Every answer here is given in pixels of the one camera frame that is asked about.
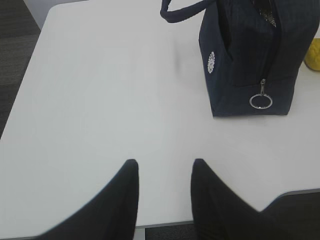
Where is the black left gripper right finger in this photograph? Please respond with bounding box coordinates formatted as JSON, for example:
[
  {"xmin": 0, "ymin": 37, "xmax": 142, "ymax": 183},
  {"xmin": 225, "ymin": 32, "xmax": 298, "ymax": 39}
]
[{"xmin": 191, "ymin": 158, "xmax": 297, "ymax": 240}]

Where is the yellow lemon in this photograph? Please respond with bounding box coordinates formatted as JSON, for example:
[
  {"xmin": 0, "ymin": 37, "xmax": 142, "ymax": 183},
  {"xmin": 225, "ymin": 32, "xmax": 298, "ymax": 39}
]
[{"xmin": 304, "ymin": 38, "xmax": 320, "ymax": 72}]

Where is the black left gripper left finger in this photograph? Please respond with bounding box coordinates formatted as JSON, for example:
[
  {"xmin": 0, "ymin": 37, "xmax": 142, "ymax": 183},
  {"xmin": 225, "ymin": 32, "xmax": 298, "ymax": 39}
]
[{"xmin": 36, "ymin": 159, "xmax": 139, "ymax": 240}]

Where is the navy blue lunch bag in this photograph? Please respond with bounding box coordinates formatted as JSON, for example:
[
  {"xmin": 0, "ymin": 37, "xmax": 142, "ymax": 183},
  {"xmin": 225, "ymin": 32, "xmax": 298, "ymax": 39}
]
[{"xmin": 160, "ymin": 0, "xmax": 320, "ymax": 117}]

